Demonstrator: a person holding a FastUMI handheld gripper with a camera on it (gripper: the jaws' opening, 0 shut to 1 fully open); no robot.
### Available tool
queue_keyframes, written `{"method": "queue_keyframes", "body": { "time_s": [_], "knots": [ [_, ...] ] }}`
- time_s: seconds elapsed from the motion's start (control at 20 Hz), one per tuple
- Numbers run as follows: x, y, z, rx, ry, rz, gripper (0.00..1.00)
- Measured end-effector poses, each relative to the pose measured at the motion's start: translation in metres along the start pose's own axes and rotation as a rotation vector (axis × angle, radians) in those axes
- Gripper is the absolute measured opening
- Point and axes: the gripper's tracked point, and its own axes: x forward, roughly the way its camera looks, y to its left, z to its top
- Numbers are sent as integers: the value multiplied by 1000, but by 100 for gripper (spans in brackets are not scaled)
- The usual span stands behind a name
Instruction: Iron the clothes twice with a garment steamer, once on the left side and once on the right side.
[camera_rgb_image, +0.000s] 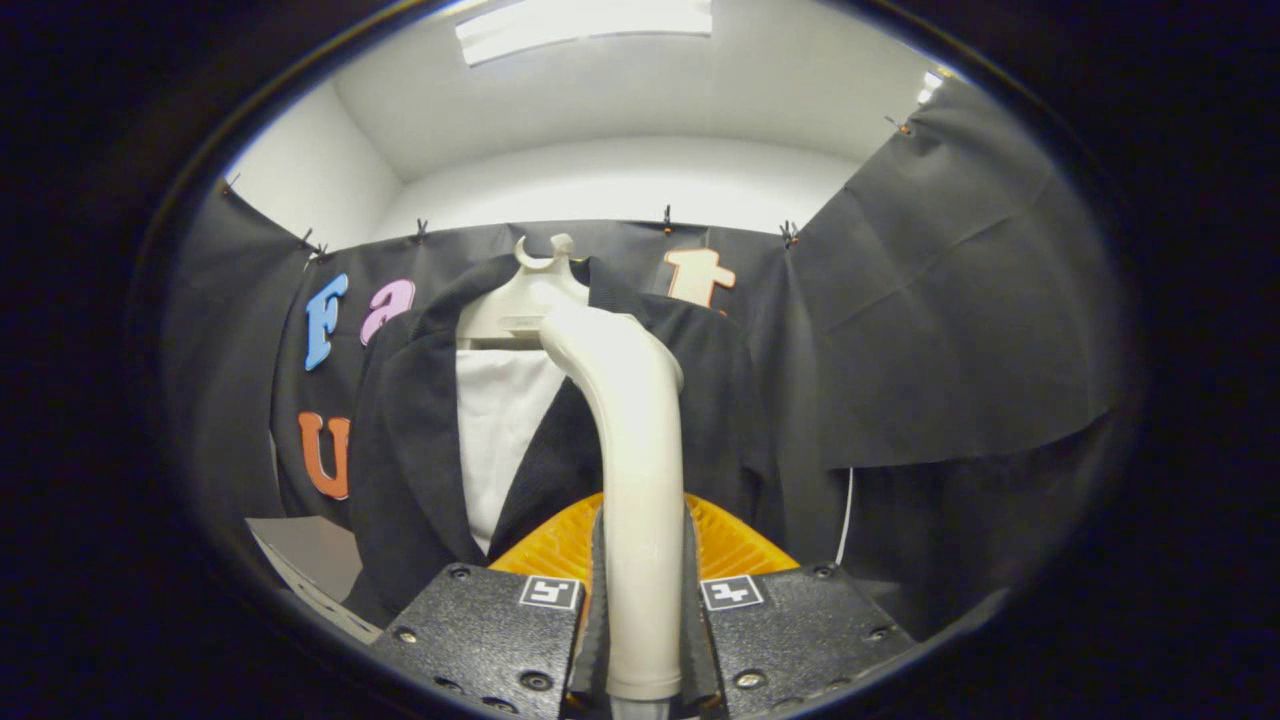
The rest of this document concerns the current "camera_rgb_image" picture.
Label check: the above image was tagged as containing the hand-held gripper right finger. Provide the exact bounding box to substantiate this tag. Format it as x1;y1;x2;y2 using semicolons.
683;490;921;719

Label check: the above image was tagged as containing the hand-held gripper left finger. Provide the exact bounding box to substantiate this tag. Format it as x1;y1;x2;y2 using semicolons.
365;490;611;720

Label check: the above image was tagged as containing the black suit jacket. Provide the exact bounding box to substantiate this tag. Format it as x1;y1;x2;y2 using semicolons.
343;255;846;629

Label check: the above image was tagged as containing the cream garment steamer handle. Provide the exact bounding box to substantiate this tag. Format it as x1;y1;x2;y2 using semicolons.
538;305;688;720

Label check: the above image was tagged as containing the cream steamer hanger head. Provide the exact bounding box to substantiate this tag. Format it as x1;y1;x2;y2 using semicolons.
455;233;591;346

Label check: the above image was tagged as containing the grey cabinet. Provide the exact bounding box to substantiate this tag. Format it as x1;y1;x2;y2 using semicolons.
245;515;383;644

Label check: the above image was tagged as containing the black backdrop cloth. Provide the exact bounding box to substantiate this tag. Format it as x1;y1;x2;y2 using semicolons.
160;80;1136;641

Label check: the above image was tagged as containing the row of black cloth clips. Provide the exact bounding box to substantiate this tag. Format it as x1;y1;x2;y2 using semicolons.
220;112;913;259

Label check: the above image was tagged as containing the large rectangular ceiling light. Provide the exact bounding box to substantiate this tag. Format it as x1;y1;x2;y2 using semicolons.
455;0;714;66

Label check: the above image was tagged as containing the thin white cable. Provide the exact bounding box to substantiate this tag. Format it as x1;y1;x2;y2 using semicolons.
835;468;856;566

